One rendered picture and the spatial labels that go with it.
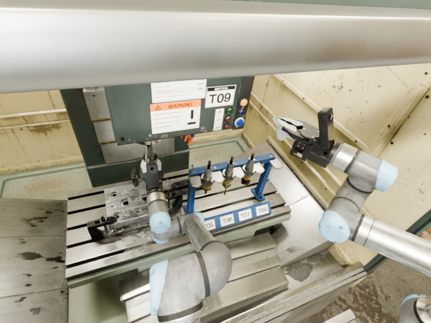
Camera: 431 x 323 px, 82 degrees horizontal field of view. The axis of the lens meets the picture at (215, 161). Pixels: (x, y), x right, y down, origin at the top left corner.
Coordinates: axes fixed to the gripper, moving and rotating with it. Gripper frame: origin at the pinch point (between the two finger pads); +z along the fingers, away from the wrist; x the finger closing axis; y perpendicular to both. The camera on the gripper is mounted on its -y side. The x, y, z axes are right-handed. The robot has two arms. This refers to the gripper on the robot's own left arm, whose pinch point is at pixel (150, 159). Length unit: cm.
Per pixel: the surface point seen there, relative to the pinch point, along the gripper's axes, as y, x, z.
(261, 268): 53, 52, -41
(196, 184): 4.8, 18.6, -14.6
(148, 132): -32.2, -0.6, -21.6
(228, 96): -42, 25, -19
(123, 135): -32.3, -8.0, -22.2
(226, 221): 33, 36, -20
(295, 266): 60, 75, -43
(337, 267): 60, 101, -50
